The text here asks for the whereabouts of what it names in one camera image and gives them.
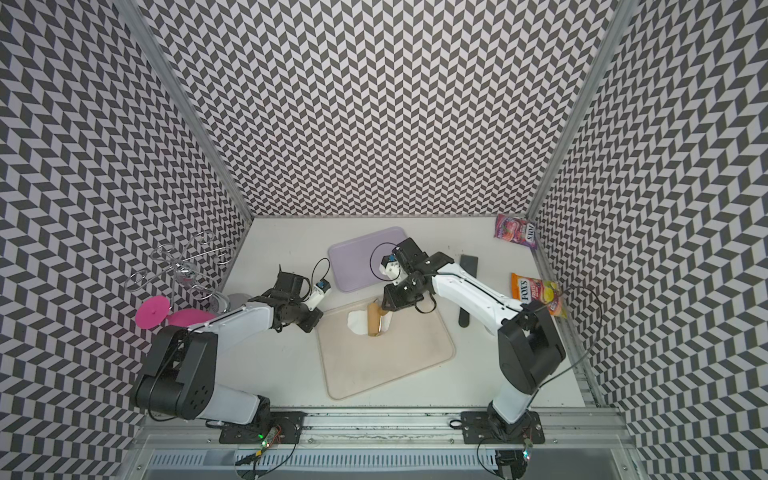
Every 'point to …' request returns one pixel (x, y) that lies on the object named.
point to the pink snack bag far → (516, 230)
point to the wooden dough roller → (374, 312)
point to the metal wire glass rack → (182, 270)
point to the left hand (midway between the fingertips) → (316, 316)
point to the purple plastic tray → (355, 264)
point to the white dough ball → (358, 322)
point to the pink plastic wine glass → (153, 313)
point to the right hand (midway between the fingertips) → (389, 310)
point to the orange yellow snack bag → (548, 292)
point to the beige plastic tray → (414, 341)
